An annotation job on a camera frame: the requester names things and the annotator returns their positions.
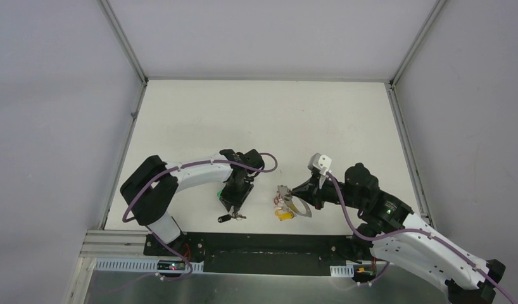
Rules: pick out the left controller board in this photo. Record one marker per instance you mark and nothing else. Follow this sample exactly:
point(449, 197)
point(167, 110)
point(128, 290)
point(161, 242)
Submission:
point(171, 265)

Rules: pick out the large keyring with keys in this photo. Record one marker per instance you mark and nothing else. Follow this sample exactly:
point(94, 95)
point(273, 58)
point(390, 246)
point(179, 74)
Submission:
point(284, 206)

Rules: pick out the right controller board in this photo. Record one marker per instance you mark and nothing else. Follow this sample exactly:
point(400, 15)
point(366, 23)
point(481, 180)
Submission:
point(365, 273)

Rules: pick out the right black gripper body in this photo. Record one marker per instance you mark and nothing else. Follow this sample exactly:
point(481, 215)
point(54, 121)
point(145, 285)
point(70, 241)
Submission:
point(328, 193)

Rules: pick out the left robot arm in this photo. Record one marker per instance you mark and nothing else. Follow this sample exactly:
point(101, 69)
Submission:
point(150, 189)

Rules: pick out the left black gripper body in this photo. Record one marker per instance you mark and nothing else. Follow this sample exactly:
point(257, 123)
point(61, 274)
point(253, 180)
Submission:
point(235, 201)

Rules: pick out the black tagged key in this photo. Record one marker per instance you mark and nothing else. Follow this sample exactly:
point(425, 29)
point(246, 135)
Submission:
point(228, 217)

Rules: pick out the controller board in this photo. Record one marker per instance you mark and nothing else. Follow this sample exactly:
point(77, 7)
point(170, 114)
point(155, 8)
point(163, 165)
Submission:
point(171, 265)
point(365, 273)

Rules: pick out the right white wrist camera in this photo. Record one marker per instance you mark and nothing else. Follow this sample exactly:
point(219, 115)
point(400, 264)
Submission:
point(321, 163)

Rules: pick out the aluminium frame rail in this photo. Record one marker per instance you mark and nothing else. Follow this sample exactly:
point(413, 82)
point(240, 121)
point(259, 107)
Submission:
point(132, 243)

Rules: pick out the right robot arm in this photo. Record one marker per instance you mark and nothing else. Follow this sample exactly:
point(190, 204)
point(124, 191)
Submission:
point(385, 228)

